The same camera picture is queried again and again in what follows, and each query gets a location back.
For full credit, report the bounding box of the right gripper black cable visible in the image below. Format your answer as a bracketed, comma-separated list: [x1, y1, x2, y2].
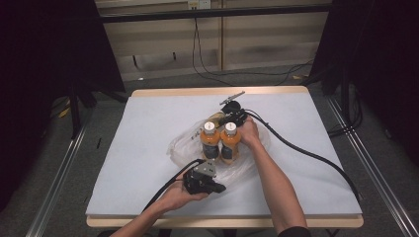
[245, 108, 362, 202]

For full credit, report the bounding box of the black metal stand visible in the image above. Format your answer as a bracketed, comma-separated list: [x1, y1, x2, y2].
[67, 82, 97, 139]

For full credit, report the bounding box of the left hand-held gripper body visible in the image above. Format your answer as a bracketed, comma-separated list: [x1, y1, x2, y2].
[182, 160, 217, 196]

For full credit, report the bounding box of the metal floor rail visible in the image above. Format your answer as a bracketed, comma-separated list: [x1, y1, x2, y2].
[25, 112, 94, 237]
[325, 97, 419, 237]

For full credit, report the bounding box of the orange drink bottle white cap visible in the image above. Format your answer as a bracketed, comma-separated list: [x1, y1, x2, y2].
[219, 121, 242, 165]
[200, 120, 221, 161]

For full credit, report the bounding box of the bundle of black floor cables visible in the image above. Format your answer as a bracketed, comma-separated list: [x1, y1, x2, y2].
[327, 83, 364, 138]

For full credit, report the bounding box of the black curtain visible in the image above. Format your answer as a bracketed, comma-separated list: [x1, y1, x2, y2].
[0, 0, 126, 211]
[308, 0, 419, 166]

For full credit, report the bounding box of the person's left hand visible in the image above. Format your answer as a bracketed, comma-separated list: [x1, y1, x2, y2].
[163, 179, 210, 211]

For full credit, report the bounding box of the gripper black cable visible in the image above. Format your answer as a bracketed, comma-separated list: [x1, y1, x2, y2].
[141, 158, 206, 212]
[245, 108, 362, 202]

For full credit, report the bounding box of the wooden table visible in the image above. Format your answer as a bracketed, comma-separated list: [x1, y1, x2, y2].
[86, 86, 365, 229]

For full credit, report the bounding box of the white wall socket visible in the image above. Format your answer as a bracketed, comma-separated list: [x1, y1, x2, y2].
[187, 0, 211, 10]

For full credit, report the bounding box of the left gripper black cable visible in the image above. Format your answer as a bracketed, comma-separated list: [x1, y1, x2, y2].
[141, 158, 206, 212]

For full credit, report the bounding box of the clear plastic bag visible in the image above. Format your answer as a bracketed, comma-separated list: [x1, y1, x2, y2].
[166, 118, 272, 191]

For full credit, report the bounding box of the black horizontal bar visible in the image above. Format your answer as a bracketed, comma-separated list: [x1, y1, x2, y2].
[98, 3, 334, 24]

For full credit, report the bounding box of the person's right hand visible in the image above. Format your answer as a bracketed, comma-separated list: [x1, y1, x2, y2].
[236, 117, 263, 149]

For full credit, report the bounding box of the tan drink bottle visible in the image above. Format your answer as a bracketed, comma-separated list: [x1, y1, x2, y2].
[207, 111, 228, 126]

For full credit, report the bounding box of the thin black wall cable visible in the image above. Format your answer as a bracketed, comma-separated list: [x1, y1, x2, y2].
[191, 18, 233, 87]
[196, 19, 314, 87]

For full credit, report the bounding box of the white table cover sheet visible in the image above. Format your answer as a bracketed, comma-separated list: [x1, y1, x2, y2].
[86, 93, 364, 217]

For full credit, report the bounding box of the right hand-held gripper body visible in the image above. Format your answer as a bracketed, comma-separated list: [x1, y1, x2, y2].
[219, 91, 248, 127]

